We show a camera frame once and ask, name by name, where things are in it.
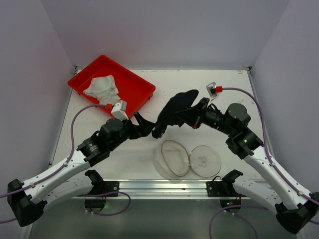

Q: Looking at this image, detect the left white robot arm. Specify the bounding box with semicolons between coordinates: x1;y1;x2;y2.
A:
5;112;155;227

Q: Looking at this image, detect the red plastic tray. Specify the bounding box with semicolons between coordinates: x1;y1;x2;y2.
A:
68;55;156;117

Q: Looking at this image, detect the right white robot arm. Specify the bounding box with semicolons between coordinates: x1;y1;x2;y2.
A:
175;98;319;235

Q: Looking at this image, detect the aluminium mounting rail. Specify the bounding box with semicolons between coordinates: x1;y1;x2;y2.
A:
72;179;252;199

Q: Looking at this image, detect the pale green bra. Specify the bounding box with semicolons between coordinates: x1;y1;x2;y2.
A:
83;75;121;105

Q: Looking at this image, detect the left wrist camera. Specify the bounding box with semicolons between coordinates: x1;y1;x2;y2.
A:
111;100;129;120

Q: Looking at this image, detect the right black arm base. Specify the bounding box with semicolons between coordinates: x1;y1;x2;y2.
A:
206;169;243;212

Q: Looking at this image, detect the black bra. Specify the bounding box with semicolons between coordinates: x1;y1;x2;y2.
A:
152;89;199;139

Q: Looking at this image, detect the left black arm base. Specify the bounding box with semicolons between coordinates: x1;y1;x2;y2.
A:
84;170;120;215

